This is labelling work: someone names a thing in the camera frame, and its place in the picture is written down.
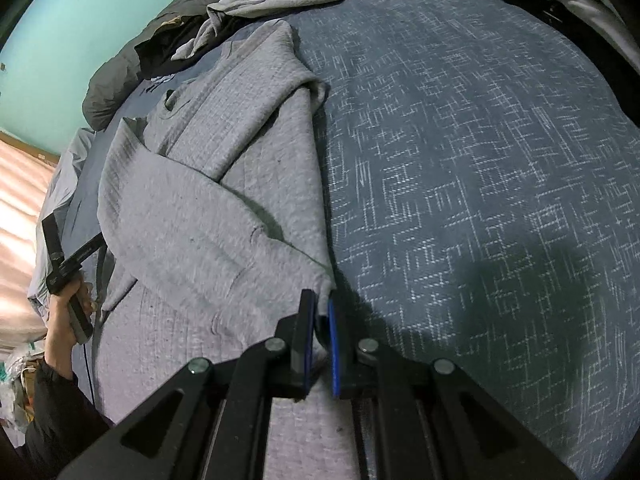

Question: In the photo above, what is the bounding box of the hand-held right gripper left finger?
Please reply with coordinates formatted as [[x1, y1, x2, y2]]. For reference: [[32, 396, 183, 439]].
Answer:
[[59, 289, 319, 480]]

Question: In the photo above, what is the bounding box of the person's left forearm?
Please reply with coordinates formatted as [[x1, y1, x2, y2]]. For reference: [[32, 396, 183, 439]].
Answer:
[[22, 355, 113, 468]]

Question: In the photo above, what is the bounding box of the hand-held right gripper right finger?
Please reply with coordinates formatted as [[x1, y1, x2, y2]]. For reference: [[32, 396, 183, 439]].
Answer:
[[326, 296, 577, 480]]

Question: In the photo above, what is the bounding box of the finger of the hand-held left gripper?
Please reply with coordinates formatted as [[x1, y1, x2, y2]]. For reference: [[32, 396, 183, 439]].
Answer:
[[62, 233, 105, 267]]

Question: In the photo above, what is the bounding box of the grey knit sweater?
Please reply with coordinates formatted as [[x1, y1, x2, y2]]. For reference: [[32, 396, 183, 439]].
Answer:
[[91, 18, 337, 480]]

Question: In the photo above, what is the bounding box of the person's left hand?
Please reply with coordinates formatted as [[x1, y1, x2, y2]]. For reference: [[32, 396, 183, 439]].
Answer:
[[46, 280, 97, 380]]

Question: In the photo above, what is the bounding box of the black cable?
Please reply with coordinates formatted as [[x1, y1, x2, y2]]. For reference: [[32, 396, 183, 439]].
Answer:
[[82, 342, 98, 406]]

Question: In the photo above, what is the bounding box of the bed with blue sheet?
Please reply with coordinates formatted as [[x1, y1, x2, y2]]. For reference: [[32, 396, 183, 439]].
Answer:
[[60, 0, 640, 480]]

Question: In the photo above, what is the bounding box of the colourful floor clutter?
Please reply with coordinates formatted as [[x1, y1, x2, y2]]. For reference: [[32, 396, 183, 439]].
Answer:
[[0, 342, 47, 438]]

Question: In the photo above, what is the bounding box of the light blue bedsheet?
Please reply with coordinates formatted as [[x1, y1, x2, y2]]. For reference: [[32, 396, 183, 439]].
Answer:
[[27, 126, 102, 313]]

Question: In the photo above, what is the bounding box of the dark grey rolled duvet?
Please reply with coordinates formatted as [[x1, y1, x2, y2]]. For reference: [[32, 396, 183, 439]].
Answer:
[[81, 0, 298, 132]]

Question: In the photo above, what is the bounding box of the pink curtain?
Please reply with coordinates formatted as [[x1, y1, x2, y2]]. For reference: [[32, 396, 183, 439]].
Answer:
[[0, 135, 60, 353]]

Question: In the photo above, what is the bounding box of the black garment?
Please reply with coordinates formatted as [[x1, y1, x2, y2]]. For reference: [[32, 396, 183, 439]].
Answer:
[[134, 14, 243, 82]]

